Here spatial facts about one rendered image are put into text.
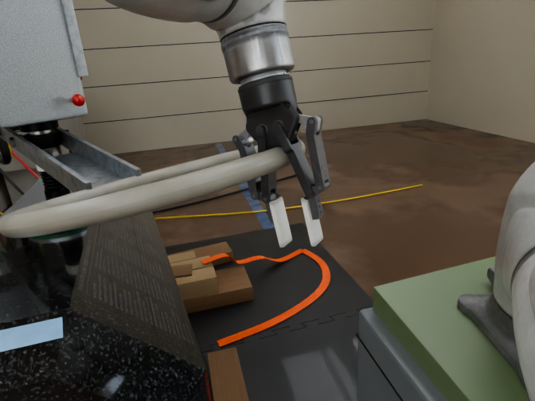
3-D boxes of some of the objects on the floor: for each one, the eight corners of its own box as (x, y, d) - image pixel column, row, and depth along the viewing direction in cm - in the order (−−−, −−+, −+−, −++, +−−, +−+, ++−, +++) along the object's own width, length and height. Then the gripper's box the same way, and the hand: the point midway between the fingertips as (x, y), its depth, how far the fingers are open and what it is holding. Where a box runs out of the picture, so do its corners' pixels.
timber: (252, 430, 134) (250, 406, 130) (219, 440, 131) (215, 414, 127) (238, 368, 161) (236, 346, 157) (210, 375, 159) (206, 352, 154)
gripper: (333, 60, 49) (367, 231, 53) (228, 94, 59) (264, 236, 63) (310, 59, 43) (350, 251, 47) (197, 96, 52) (239, 255, 57)
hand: (296, 222), depth 55 cm, fingers closed on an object, 4 cm apart
